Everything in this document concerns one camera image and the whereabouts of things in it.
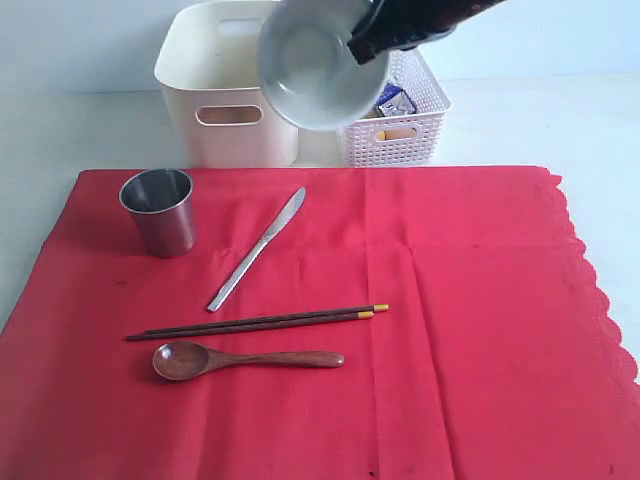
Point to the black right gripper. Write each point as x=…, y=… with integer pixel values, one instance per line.
x=424, y=21

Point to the blue white milk carton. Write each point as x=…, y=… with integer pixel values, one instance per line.
x=394, y=101

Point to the pale green ceramic bowl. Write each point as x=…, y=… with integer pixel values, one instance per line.
x=306, y=70

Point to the stainless steel cup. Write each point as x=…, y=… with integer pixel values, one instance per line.
x=159, y=202

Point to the dark wooden spoon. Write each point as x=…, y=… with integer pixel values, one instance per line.
x=182, y=360

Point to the brown wooden plate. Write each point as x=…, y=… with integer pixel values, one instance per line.
x=229, y=115

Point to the white perforated plastic basket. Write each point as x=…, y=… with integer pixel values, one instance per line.
x=357, y=143

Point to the cream plastic storage bin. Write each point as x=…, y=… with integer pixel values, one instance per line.
x=209, y=58

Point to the stainless steel table knife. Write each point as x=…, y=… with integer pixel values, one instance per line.
x=279, y=223

